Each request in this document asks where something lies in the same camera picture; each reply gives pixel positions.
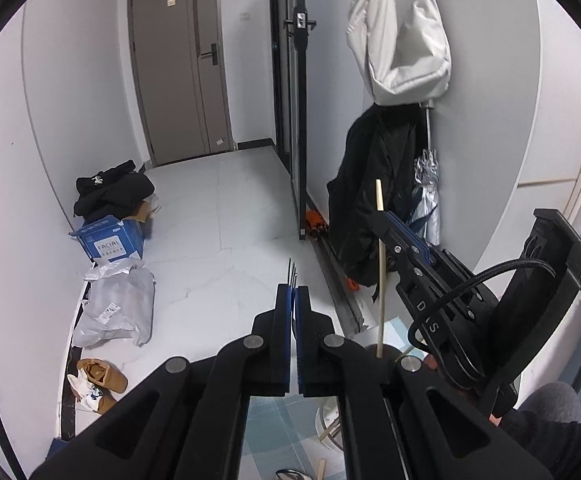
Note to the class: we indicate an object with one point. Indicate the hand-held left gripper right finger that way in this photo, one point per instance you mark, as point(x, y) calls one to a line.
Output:
point(301, 340)

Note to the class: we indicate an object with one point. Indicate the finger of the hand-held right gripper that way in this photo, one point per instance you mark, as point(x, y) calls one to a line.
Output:
point(415, 237)
point(410, 280)

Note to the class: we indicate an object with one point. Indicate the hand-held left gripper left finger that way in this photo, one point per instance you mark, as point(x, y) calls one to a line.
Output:
point(284, 340)

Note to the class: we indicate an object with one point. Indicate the single wooden chopstick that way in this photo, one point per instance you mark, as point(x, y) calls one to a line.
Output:
point(381, 300)

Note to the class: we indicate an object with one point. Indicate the steel fork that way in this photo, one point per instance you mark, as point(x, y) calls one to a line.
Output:
point(292, 280)

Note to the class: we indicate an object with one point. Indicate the white utensil holder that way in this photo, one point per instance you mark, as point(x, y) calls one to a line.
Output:
point(328, 415)

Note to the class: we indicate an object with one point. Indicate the steel spoon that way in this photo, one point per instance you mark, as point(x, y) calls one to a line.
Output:
point(290, 475)

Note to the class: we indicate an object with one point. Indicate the person's right forearm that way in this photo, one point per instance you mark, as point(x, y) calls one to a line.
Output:
point(560, 450)

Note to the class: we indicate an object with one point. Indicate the white shoulder bag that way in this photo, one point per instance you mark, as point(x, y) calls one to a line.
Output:
point(405, 60)

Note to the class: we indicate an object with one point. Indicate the silver folded umbrella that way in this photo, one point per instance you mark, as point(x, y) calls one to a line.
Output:
point(428, 190)

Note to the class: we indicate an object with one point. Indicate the black jacket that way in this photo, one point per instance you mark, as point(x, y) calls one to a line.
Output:
point(360, 200)

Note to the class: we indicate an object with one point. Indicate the teal checked tablecloth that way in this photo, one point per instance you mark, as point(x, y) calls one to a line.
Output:
point(270, 435)

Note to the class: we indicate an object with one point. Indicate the orange object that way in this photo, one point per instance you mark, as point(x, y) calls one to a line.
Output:
point(314, 220)

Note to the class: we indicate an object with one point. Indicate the person's right leg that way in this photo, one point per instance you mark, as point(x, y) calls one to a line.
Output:
point(550, 400)

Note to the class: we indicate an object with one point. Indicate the black-framed glass door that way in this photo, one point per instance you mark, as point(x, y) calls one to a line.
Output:
point(298, 110)

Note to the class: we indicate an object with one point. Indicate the grey plastic mailer bag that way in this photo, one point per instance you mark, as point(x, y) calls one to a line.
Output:
point(115, 300)

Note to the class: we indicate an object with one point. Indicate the brown cardboard box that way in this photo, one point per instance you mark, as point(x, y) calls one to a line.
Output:
point(145, 210)

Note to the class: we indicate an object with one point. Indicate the blue cardboard box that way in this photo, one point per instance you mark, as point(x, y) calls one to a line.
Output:
point(110, 245)

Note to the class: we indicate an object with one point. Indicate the white socks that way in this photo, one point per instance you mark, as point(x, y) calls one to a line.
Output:
point(85, 390)

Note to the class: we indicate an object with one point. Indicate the pile of black clothes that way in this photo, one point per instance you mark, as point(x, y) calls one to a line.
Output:
point(115, 190)

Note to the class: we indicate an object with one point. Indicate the grey-brown entrance door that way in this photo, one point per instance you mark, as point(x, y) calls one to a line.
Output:
point(170, 85)

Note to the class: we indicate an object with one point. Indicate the metal door floor rail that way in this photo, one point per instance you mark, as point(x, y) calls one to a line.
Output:
point(343, 295)

